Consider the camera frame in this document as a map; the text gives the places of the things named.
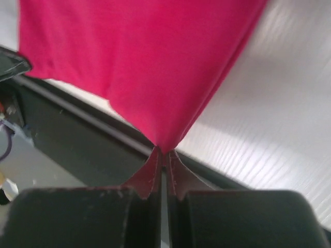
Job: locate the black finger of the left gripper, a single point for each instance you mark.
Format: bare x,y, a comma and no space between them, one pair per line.
12,64

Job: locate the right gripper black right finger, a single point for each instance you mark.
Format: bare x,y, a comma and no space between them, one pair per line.
200,216

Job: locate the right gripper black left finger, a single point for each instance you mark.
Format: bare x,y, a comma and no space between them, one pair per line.
126,215

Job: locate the magenta t-shirt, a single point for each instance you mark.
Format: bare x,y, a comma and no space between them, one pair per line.
158,63

